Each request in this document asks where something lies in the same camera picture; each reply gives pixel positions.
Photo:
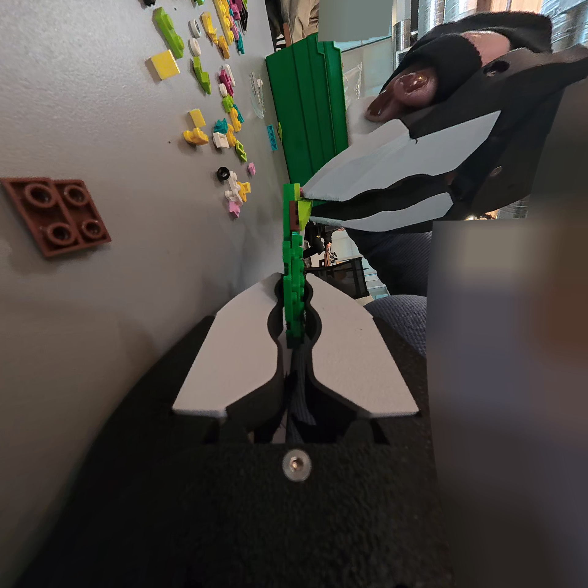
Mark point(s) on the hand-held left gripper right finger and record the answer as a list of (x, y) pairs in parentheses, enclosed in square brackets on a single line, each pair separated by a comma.
[(363, 363)]

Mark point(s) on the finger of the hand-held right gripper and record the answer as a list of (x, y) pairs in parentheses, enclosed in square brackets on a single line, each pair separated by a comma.
[(404, 213), (390, 160)]

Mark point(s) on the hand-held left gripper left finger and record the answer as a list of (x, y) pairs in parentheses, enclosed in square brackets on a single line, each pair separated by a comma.
[(234, 358)]

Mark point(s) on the green lego baseplate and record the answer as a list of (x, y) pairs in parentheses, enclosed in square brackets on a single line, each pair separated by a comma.
[(293, 285)]

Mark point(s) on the lime lego leaf piece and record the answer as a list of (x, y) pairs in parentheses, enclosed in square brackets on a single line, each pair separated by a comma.
[(304, 213)]

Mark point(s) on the lime lego plate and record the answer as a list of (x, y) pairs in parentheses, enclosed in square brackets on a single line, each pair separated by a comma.
[(294, 192)]

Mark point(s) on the small brown lego brick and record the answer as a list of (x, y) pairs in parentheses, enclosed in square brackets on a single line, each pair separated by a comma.
[(293, 216)]

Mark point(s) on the brown lego plate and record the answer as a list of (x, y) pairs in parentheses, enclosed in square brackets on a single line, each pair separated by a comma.
[(57, 216)]

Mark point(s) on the scattered small lego pieces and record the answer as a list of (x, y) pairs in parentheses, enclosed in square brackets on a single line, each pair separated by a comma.
[(165, 64)]

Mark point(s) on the person's right hand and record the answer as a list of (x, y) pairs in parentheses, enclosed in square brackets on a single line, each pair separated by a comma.
[(409, 87)]

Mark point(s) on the green plastic bin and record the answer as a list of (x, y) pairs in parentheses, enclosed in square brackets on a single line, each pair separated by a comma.
[(307, 105)]

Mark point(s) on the clear plastic bag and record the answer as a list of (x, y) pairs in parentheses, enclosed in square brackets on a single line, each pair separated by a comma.
[(258, 94)]

